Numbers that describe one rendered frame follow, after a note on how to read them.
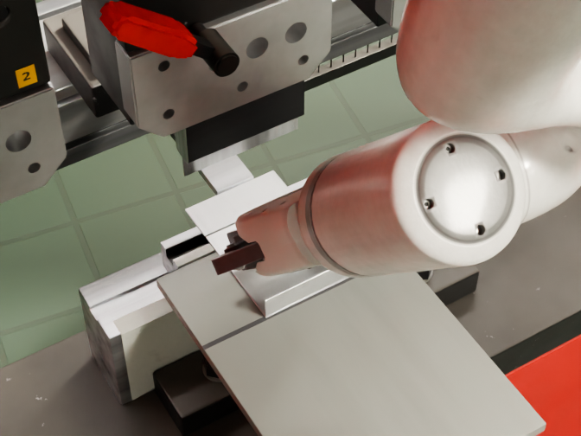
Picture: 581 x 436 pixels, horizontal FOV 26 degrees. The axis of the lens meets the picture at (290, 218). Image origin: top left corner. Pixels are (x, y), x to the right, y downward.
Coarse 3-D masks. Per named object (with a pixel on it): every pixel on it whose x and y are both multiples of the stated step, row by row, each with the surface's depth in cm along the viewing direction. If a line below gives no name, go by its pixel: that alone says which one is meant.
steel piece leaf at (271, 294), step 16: (208, 240) 101; (224, 240) 101; (240, 272) 99; (256, 272) 99; (304, 272) 99; (320, 272) 96; (256, 288) 98; (272, 288) 98; (288, 288) 95; (304, 288) 96; (320, 288) 98; (256, 304) 97; (272, 304) 95; (288, 304) 97
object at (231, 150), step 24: (264, 96) 92; (288, 96) 94; (216, 120) 92; (240, 120) 93; (264, 120) 94; (288, 120) 96; (192, 144) 92; (216, 144) 93; (240, 144) 96; (192, 168) 95
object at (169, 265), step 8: (296, 184) 106; (184, 232) 102; (192, 232) 102; (200, 232) 102; (168, 240) 102; (176, 240) 102; (184, 240) 102; (192, 240) 102; (200, 240) 103; (168, 248) 101; (176, 248) 102; (184, 248) 102; (192, 248) 102; (168, 256) 102; (176, 256) 102; (168, 264) 102
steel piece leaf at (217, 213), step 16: (272, 176) 106; (224, 192) 105; (240, 192) 105; (256, 192) 105; (272, 192) 105; (288, 192) 105; (192, 208) 103; (208, 208) 103; (224, 208) 103; (240, 208) 103; (208, 224) 102; (224, 224) 102
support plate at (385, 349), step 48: (192, 288) 98; (240, 288) 98; (336, 288) 98; (384, 288) 98; (192, 336) 96; (240, 336) 95; (288, 336) 95; (336, 336) 95; (384, 336) 95; (432, 336) 95; (240, 384) 92; (288, 384) 92; (336, 384) 92; (384, 384) 92; (432, 384) 92; (480, 384) 92; (288, 432) 90; (336, 432) 90; (384, 432) 90; (432, 432) 90; (480, 432) 90; (528, 432) 90
